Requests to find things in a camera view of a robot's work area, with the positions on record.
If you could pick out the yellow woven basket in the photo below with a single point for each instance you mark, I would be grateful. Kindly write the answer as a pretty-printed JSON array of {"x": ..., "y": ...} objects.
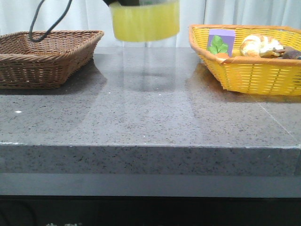
[{"x": 247, "y": 74}]

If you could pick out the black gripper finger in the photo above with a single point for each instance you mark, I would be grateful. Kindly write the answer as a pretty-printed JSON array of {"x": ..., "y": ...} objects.
[{"x": 123, "y": 2}]

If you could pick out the purple block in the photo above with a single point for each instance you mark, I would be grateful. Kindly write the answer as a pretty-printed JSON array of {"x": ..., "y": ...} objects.
[{"x": 227, "y": 36}]

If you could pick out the toy croissant bread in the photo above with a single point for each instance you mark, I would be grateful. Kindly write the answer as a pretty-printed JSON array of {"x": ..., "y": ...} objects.
[{"x": 258, "y": 45}]

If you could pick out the white curtain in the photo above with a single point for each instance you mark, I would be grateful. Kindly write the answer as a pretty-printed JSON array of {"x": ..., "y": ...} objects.
[{"x": 17, "y": 15}]

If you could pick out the brown wicker basket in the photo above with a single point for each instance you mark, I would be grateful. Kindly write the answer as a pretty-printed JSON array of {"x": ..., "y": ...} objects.
[{"x": 48, "y": 64}]

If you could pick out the toy carrot with green leaves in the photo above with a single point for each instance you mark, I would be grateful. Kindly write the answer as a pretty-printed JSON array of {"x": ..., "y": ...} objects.
[{"x": 218, "y": 47}]

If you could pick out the yellow tape roll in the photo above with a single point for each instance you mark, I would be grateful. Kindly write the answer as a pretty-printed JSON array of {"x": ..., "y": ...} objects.
[{"x": 152, "y": 20}]

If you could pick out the dark brown toy item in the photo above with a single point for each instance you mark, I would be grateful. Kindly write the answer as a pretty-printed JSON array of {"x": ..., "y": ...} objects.
[{"x": 288, "y": 53}]

